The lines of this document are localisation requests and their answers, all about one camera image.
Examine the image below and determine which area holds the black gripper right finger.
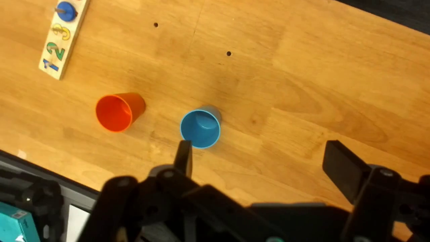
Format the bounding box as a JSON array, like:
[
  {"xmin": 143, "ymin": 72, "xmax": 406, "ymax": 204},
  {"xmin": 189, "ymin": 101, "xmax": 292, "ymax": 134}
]
[{"xmin": 322, "ymin": 138, "xmax": 430, "ymax": 242}]

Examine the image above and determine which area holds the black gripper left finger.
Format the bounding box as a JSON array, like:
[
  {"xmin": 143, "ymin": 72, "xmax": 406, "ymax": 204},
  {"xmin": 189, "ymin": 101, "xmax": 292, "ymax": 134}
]
[{"xmin": 80, "ymin": 138, "xmax": 288, "ymax": 242}]

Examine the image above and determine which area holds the blue plastic cup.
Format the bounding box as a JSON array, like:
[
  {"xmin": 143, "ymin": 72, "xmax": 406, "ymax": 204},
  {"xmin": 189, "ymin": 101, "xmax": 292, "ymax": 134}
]
[{"xmin": 179, "ymin": 105, "xmax": 224, "ymax": 150}]

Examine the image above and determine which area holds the orange plastic cup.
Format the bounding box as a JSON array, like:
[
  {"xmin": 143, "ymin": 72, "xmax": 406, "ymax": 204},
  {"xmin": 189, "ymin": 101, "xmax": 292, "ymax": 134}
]
[{"xmin": 95, "ymin": 91, "xmax": 148, "ymax": 134}]

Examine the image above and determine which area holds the black side board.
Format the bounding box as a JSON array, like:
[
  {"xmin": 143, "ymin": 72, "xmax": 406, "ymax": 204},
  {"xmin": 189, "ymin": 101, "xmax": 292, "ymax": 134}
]
[{"xmin": 0, "ymin": 149, "xmax": 101, "ymax": 212}]

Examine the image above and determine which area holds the teal box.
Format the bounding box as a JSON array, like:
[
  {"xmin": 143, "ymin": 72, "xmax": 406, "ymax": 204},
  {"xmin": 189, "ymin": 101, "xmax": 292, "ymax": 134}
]
[{"xmin": 0, "ymin": 200, "xmax": 42, "ymax": 242}]

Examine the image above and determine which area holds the wooden number puzzle board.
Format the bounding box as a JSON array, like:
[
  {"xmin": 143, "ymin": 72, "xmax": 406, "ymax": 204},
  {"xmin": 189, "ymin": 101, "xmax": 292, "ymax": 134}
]
[{"xmin": 38, "ymin": 0, "xmax": 93, "ymax": 81}]

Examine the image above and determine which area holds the blue stacking ring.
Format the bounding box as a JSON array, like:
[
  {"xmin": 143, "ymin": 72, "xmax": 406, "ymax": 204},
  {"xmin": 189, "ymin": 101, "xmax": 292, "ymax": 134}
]
[{"xmin": 56, "ymin": 0, "xmax": 80, "ymax": 23}]

